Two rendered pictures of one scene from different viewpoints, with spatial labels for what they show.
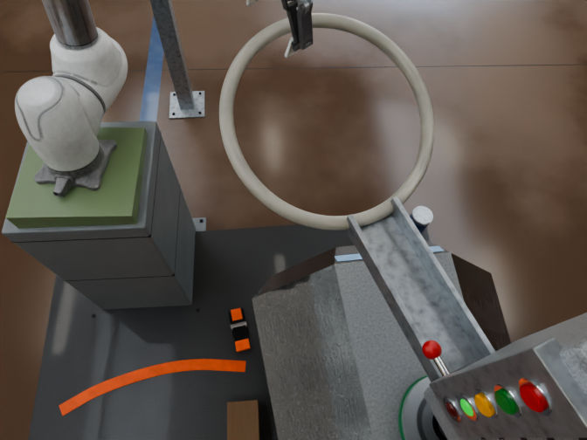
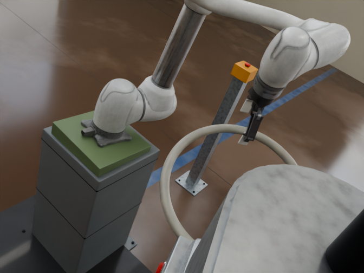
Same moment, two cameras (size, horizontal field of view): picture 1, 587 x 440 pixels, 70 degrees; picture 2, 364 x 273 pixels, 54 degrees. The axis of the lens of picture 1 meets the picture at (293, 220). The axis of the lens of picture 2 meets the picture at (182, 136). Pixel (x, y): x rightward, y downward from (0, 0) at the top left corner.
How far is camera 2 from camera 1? 0.43 m
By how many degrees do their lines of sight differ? 35
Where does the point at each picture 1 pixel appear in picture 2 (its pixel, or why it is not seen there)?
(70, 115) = (123, 102)
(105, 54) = (164, 96)
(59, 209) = (75, 138)
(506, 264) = not seen: outside the picture
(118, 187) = (109, 154)
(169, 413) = not seen: outside the picture
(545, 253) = not seen: outside the picture
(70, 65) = (145, 89)
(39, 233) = (56, 143)
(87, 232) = (73, 161)
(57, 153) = (102, 113)
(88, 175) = (103, 138)
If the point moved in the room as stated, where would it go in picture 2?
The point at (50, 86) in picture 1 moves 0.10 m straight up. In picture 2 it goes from (129, 86) to (134, 65)
